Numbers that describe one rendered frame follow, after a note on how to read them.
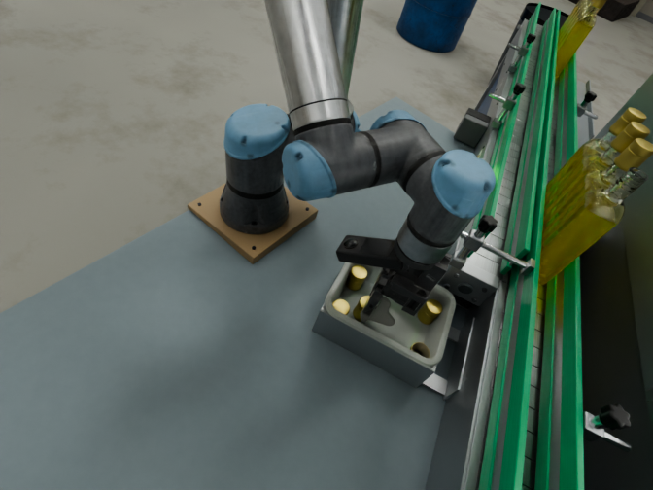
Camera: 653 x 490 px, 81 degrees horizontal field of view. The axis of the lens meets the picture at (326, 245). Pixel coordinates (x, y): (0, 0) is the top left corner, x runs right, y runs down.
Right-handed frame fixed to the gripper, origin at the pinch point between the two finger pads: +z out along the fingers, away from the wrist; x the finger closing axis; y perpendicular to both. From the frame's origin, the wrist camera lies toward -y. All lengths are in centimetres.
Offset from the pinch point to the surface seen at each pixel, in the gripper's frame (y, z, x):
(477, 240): 11.3, -16.3, 11.8
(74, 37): -237, 80, 132
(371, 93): -61, 80, 229
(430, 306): 11.1, -0.9, 6.4
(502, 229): 18.8, -7.5, 29.7
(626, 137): 25, -34, 32
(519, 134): 18, -8, 75
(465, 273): 13.7, -7.8, 12.0
